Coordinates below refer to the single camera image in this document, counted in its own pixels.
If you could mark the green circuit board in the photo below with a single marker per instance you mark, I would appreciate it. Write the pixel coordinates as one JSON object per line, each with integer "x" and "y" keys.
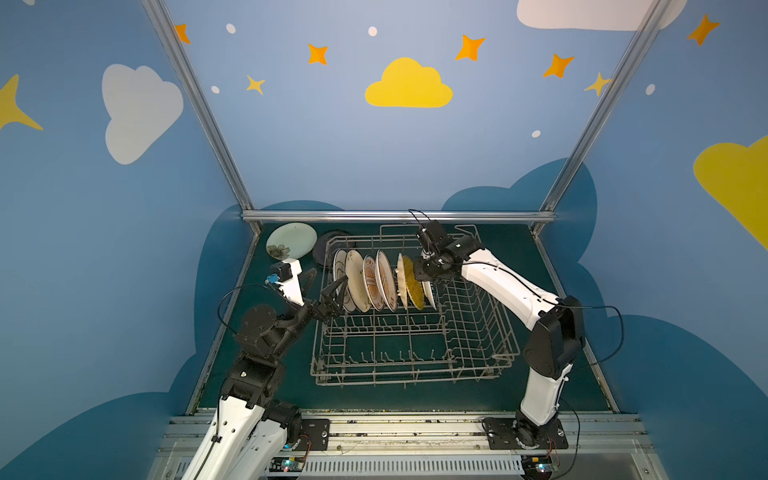
{"x": 286, "y": 465}
{"x": 537, "y": 468}

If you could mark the right diagonal aluminium post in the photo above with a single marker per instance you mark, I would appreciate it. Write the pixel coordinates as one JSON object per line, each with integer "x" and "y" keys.
{"x": 642, "y": 40}

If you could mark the yellow woven plate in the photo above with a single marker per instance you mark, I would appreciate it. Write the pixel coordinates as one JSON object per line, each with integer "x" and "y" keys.
{"x": 413, "y": 286}

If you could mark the cream plate floral rim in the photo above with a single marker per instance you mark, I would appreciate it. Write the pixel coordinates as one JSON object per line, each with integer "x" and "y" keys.
{"x": 354, "y": 269}

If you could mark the pale green floral plate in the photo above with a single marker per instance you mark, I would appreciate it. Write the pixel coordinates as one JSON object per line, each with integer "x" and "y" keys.
{"x": 292, "y": 240}

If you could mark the left green circuit board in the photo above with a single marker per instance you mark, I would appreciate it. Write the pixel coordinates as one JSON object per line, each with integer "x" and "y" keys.
{"x": 286, "y": 465}

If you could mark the white plate green text rim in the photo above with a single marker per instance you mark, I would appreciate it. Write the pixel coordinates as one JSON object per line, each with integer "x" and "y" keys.
{"x": 429, "y": 294}

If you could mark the right green circuit board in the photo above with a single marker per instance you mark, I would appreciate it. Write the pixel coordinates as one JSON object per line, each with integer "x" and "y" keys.
{"x": 537, "y": 468}

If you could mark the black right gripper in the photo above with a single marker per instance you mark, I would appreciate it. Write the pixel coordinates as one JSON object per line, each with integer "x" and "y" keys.
{"x": 434, "y": 261}

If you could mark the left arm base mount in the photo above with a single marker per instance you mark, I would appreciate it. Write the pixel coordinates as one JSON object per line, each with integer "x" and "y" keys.
{"x": 310, "y": 434}

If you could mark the left diagonal aluminium post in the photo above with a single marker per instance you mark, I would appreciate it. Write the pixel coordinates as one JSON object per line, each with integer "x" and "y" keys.
{"x": 162, "y": 23}

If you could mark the diagonal aluminium post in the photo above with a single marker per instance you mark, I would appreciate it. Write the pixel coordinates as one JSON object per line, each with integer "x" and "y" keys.
{"x": 642, "y": 40}
{"x": 162, "y": 23}

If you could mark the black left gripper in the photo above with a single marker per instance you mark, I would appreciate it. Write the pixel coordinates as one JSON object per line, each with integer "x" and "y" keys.
{"x": 321, "y": 306}

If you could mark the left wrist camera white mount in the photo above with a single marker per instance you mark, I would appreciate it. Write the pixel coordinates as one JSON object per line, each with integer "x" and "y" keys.
{"x": 284, "y": 276}

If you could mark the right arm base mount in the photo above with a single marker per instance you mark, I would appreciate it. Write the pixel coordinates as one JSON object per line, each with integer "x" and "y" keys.
{"x": 501, "y": 433}

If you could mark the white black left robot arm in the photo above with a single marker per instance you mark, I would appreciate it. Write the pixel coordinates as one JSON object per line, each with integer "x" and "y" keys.
{"x": 250, "y": 426}

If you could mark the dark black plate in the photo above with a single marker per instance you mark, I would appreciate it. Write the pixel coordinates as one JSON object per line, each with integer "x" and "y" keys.
{"x": 328, "y": 244}

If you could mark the orange woven plate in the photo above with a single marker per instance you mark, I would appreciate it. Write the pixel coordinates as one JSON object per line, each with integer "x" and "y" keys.
{"x": 402, "y": 282}

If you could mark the horizontal aluminium frame bar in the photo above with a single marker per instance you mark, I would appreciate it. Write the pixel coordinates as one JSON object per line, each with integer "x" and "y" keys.
{"x": 354, "y": 216}

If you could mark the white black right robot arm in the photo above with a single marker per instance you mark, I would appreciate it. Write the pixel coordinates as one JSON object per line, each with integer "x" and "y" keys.
{"x": 555, "y": 324}

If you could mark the grey wire dish rack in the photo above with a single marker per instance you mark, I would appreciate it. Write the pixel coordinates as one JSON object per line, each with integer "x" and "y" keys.
{"x": 469, "y": 336}

